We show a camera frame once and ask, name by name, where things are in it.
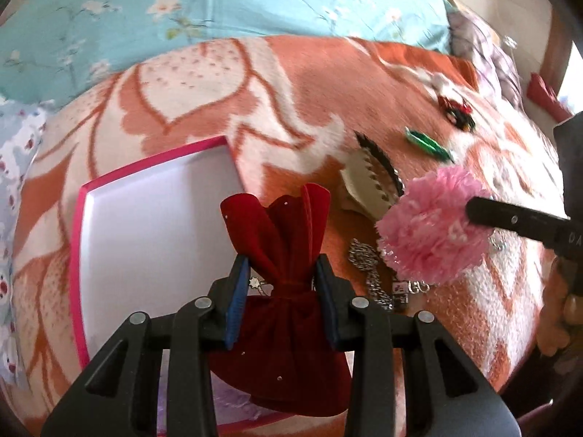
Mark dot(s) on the red and black hair clip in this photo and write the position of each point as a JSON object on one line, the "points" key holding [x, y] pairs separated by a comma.
{"points": [[457, 111]]}

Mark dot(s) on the person's right hand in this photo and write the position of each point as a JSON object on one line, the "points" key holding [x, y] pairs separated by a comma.
{"points": [[558, 314]]}

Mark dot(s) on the dark brown hair comb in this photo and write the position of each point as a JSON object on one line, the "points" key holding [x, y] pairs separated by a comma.
{"points": [[380, 154]]}

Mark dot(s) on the red-rimmed white box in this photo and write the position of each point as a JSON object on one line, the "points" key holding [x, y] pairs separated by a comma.
{"points": [[150, 236]]}

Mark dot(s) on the pink pom-pom scrunchie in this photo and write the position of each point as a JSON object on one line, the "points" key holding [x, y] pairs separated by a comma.
{"points": [[428, 227]]}

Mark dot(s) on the green hair clip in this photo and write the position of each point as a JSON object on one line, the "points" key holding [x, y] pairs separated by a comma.
{"points": [[428, 143]]}

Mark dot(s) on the red cloth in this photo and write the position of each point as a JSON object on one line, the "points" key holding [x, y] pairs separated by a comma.
{"points": [[544, 93]]}

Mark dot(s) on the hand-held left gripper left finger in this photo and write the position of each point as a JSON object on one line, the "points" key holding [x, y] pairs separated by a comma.
{"points": [[237, 314]]}

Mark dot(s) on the blue bear print pillow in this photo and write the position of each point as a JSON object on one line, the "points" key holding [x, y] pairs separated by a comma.
{"points": [[18, 154]]}

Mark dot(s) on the red velvet bow hair clip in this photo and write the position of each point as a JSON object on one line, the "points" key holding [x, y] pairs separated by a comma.
{"points": [[282, 327]]}

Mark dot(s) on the light blue floral pillow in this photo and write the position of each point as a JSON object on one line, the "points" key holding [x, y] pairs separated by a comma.
{"points": [[136, 32]]}

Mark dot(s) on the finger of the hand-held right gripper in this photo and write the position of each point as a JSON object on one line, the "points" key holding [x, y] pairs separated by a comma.
{"points": [[514, 221]]}

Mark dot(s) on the purple patterned cloth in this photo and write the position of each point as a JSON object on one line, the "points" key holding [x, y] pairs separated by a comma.
{"points": [[487, 50]]}

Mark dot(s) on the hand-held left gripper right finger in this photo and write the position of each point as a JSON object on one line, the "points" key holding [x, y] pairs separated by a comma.
{"points": [[328, 309]]}

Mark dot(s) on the beige claw hair clip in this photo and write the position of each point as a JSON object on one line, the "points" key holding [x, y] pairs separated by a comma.
{"points": [[364, 177]]}

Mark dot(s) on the orange and cream blanket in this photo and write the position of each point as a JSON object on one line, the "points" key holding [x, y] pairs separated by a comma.
{"points": [[296, 100]]}

